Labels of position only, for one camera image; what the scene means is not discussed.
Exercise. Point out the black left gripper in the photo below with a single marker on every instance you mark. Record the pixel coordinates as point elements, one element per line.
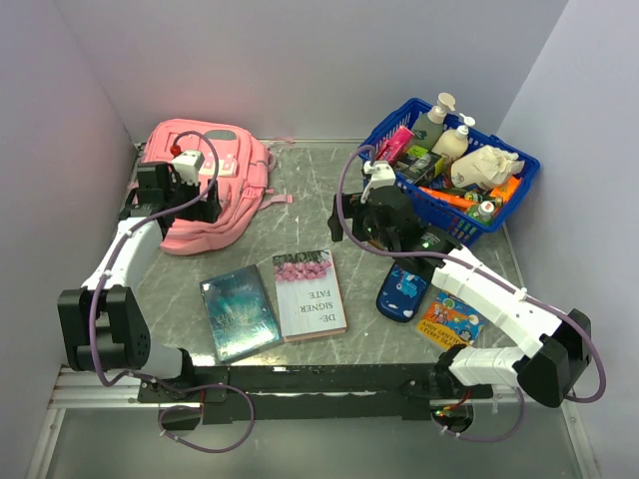
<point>206,211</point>

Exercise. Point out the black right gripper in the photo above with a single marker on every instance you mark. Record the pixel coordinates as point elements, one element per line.
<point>353,208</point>

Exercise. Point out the pink school backpack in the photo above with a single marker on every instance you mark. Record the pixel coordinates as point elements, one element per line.
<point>243,165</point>

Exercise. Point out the white book pink flowers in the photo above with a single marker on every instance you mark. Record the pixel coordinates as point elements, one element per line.
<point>308,296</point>

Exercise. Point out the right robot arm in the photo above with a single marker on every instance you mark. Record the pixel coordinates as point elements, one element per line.
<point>550,348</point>

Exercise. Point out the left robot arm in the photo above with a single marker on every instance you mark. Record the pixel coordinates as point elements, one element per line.
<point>103,327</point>

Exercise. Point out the beige cloth bag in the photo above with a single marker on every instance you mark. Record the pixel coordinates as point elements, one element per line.
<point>485,168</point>

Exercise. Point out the orange snack pack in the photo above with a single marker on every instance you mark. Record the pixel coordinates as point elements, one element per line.
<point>506,191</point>

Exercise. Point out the black green box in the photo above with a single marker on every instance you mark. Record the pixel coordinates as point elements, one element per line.
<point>418,165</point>

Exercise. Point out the pink box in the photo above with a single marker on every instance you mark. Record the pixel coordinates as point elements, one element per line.
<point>392,148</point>

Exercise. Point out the blue pencil case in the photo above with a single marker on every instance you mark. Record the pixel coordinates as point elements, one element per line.
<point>400,295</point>

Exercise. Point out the orange packet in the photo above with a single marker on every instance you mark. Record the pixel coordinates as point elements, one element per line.
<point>455,201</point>

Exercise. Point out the blue plastic basket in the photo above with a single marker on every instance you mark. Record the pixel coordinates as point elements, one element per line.
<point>437,212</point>

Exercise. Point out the green bottle red cap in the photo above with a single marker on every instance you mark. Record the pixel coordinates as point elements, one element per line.
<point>485,211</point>

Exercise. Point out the grey pump bottle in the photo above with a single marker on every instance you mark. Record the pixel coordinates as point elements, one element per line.
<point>429,126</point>

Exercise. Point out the cream pump bottle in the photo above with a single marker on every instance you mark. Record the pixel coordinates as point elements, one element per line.
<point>452,144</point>

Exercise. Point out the yellow children's book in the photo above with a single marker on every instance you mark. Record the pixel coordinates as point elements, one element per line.
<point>448,321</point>

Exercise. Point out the teal hardcover book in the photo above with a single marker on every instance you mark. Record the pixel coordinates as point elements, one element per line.
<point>243,322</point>

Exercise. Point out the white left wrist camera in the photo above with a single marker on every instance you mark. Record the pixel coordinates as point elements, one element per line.
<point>187,164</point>

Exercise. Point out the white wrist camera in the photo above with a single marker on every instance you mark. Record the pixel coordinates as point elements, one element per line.
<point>187,164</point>
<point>378,174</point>

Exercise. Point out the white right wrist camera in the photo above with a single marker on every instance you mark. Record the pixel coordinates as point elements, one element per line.
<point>378,174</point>

